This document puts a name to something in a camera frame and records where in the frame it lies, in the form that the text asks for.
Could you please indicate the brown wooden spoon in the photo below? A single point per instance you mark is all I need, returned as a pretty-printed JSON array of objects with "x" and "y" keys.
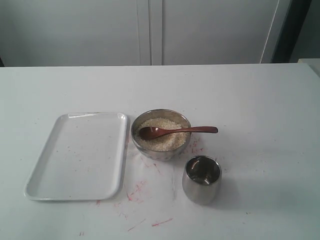
[{"x": 151, "y": 132}]

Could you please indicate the steel bowl with rice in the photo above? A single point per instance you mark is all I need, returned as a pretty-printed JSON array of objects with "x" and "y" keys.
[{"x": 166, "y": 147}]

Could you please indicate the steel cup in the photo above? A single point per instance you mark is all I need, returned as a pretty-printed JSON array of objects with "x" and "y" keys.
[{"x": 201, "y": 179}]

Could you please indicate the white rectangular plastic tray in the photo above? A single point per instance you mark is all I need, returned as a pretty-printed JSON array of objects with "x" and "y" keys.
[{"x": 82, "y": 160}]

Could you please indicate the beige side table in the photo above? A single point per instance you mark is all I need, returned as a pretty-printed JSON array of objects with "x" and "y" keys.
[{"x": 313, "y": 63}]

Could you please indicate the black vertical post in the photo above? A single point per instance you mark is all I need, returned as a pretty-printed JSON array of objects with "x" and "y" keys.
[{"x": 300, "y": 34}]

